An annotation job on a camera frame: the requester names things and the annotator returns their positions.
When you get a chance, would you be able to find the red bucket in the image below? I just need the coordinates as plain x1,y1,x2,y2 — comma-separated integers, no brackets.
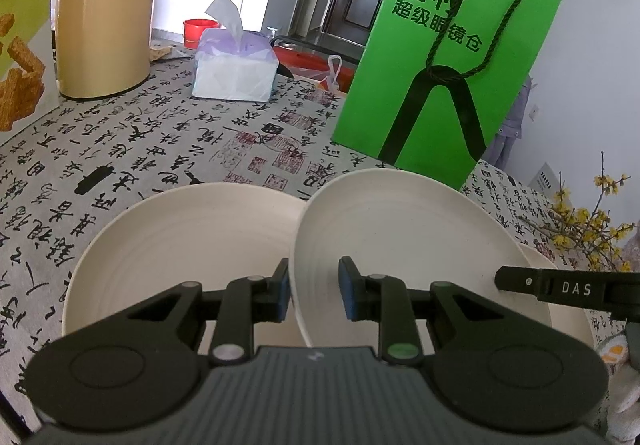
183,18,221,49

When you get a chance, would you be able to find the white plastic bag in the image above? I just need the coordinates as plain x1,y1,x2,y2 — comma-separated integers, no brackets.
327,54,347,94

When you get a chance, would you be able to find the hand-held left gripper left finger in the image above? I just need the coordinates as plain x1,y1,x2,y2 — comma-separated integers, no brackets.
125,257,292,366

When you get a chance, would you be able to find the beige thermos jug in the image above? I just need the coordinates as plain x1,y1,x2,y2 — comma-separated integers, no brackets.
49,0,161,101

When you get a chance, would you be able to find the white striped card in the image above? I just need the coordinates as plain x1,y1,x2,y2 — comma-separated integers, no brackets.
530,162,559,192

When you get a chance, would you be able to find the yellow-green snack box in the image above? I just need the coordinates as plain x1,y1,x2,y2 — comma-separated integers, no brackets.
0,0,61,133

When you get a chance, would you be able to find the calligraphy print tablecloth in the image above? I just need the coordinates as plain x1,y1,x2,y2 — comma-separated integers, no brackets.
0,42,640,432

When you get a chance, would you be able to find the green paper bag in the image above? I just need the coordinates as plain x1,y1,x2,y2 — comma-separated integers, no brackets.
331,0,562,192

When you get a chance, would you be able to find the red container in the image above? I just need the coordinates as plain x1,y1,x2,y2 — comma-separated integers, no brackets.
276,49,359,77

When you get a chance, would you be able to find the cream plate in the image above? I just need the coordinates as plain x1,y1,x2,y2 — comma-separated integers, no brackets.
291,168,553,349
520,245,597,362
61,182,307,351

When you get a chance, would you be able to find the yellow flower branch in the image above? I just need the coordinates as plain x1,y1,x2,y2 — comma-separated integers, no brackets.
520,150,640,273

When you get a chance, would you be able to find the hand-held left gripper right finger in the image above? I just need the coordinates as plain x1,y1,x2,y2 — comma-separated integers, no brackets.
338,255,505,366

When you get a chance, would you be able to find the brown snack packet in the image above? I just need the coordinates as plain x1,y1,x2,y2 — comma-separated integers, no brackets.
150,42,192,64

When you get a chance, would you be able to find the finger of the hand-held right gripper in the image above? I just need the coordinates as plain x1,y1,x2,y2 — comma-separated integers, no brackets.
494,266,640,321

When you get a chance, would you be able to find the tissue pack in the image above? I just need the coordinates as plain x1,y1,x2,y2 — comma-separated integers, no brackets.
192,0,279,102

